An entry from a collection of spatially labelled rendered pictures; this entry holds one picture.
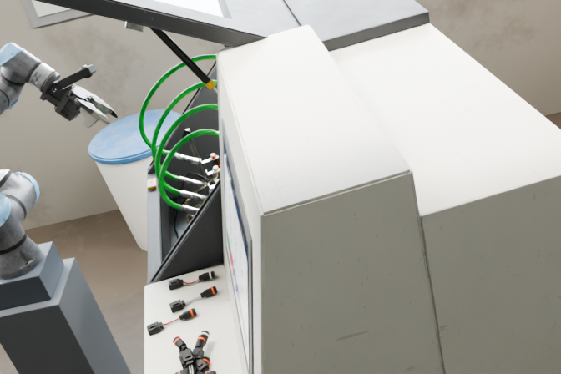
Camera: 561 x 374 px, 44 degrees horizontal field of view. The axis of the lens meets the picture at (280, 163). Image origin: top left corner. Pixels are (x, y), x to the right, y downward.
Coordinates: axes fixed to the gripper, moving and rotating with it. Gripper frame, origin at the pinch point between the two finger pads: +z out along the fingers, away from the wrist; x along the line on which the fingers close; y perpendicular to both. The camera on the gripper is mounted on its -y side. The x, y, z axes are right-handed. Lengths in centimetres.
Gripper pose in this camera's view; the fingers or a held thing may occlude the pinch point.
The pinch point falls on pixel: (111, 116)
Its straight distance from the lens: 206.2
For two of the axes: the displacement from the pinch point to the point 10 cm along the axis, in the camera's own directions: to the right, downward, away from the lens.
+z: 8.2, 5.7, 1.2
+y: -5.7, 7.7, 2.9
